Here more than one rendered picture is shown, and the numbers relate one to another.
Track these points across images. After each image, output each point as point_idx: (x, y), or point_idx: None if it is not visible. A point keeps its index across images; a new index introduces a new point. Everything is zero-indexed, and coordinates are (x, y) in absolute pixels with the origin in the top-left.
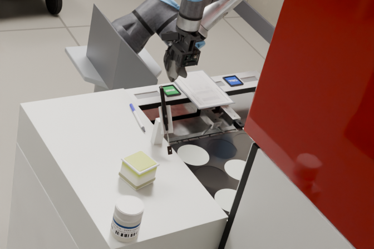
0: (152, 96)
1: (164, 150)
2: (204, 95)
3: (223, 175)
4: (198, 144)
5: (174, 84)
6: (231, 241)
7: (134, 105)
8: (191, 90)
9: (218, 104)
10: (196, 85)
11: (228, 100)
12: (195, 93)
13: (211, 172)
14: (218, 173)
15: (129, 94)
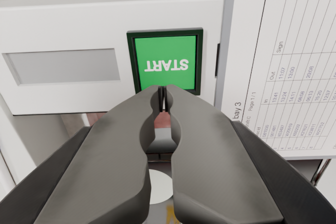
0: (81, 84)
1: None
2: (281, 113)
3: (171, 221)
4: (170, 172)
5: (214, 20)
6: None
7: (0, 122)
8: (253, 82)
9: (286, 156)
10: (309, 51)
11: (333, 149)
12: (257, 100)
13: (155, 215)
14: (166, 217)
15: None
